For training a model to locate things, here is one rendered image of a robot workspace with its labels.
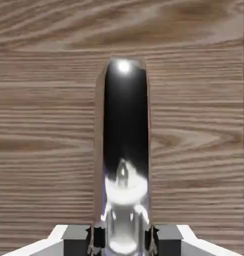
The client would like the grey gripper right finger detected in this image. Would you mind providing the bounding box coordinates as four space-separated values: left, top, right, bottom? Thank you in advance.
145 224 244 256

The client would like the light wood cabinet door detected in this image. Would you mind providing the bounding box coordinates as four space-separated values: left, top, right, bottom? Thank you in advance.
0 46 244 256

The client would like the light wood cabinet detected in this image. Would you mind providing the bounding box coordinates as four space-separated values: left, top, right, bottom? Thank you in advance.
0 0 244 256

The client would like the shiny dark metal handle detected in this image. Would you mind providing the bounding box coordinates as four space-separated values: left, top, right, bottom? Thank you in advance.
93 56 152 256

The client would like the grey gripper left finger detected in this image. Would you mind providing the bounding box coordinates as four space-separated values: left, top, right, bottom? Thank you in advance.
1 224 106 256

